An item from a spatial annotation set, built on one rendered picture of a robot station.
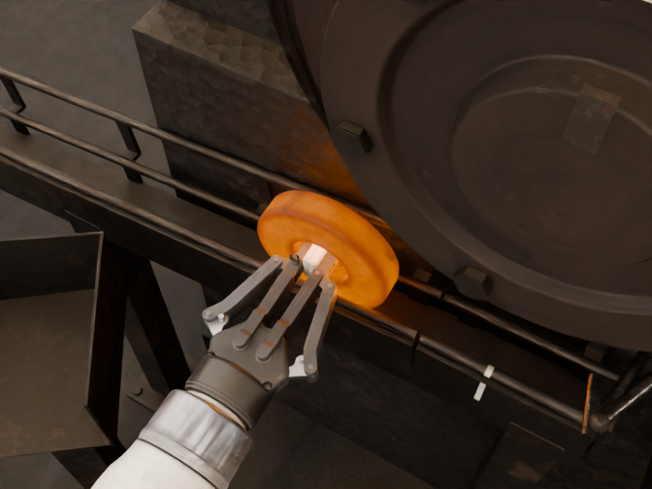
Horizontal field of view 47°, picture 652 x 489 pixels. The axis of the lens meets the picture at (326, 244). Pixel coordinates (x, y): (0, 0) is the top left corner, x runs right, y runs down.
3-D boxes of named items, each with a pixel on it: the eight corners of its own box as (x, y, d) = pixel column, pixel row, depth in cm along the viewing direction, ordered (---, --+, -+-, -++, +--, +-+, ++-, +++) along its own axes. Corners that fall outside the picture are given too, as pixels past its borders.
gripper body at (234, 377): (185, 404, 73) (237, 327, 77) (259, 446, 70) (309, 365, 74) (169, 374, 66) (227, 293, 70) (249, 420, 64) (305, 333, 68)
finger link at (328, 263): (306, 282, 74) (332, 295, 73) (331, 244, 76) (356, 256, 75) (307, 289, 75) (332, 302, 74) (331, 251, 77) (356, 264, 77)
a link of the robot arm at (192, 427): (229, 505, 68) (264, 447, 71) (213, 479, 61) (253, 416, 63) (149, 455, 71) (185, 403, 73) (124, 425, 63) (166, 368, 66)
